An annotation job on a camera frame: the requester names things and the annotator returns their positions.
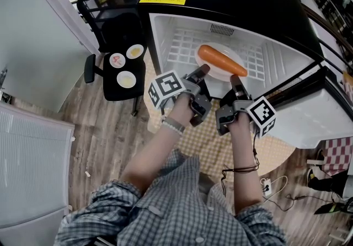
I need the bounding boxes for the person's left forearm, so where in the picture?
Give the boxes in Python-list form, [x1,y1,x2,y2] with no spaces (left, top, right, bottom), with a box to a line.
[121,126,184,193]

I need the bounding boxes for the white wire fridge shelf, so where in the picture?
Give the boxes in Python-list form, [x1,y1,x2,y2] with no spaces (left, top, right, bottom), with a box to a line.
[167,28,267,88]

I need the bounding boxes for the white power strip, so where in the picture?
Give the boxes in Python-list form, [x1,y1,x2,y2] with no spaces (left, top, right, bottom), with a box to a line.
[260,178,272,197]

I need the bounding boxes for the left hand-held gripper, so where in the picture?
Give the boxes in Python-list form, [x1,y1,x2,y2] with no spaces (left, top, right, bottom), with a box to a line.
[148,63,213,127]

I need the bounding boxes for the small plate with pale food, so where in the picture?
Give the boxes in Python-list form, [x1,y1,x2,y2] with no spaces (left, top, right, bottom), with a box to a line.
[116,71,137,88]

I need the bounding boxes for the person's checked shirt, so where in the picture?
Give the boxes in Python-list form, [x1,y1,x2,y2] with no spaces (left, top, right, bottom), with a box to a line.
[54,149,287,246]

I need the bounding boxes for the white bead bracelet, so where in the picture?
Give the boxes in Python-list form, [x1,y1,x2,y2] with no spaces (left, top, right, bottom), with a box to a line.
[161,116,186,137]

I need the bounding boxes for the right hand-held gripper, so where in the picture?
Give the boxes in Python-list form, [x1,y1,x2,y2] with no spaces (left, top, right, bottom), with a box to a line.
[215,74,277,138]

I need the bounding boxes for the small plate with yellow food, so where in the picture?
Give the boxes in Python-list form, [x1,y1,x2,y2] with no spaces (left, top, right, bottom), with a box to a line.
[126,44,145,60]

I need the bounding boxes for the white oval plate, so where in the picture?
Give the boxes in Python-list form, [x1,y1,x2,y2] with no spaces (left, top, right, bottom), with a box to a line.
[194,42,245,83]

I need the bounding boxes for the dark cord bracelet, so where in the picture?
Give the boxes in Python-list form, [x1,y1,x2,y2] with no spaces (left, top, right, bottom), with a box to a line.
[220,134,260,199]

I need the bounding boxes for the person's left hand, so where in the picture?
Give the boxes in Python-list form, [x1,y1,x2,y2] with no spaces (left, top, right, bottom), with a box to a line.
[168,93,194,130]

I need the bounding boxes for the black cable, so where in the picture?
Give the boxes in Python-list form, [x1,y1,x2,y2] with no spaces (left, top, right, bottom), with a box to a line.
[263,194,334,211]

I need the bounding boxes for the white ribbed panel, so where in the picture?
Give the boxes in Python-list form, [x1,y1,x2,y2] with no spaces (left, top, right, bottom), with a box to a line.
[0,101,76,246]

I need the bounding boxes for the red checked cloth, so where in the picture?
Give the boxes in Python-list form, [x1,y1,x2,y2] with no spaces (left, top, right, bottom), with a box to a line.
[321,137,353,177]

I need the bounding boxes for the small plate with red print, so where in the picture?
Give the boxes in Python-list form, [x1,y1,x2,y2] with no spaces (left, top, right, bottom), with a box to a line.
[109,52,126,69]

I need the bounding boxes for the person's right hand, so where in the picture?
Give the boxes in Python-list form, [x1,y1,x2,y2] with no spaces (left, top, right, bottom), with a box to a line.
[228,112,253,141]

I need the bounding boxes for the black office chair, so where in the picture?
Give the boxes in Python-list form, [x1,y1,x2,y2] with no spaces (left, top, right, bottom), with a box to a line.
[76,0,148,116]

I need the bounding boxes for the person's right forearm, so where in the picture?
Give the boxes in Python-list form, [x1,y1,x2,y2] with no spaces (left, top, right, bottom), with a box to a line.
[230,138,264,215]

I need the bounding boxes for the orange carrot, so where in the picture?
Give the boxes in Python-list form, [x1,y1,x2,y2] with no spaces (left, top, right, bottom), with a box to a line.
[197,44,248,77]

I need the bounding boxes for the white cable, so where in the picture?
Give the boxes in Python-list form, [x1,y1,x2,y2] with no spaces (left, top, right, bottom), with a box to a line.
[261,175,289,201]

